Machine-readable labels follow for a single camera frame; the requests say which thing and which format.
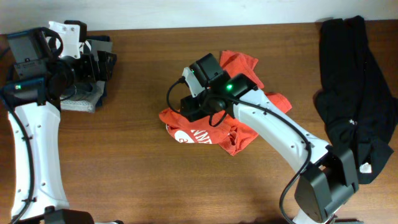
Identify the red orange soccer t-shirt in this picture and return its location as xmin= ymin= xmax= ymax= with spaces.
xmin=159 ymin=50 xmax=293 ymax=156

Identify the folded grey garment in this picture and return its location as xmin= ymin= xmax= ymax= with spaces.
xmin=58 ymin=39 xmax=113 ymax=114

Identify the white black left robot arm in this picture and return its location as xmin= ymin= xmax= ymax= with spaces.
xmin=1 ymin=21 xmax=117 ymax=223

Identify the folded navy garment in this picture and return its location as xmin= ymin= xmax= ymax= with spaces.
xmin=89 ymin=35 xmax=111 ymax=108

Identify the crumpled black garment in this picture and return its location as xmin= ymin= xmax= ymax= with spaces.
xmin=315 ymin=16 xmax=397 ymax=184

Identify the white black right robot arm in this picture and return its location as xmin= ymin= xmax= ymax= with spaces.
xmin=180 ymin=72 xmax=359 ymax=223

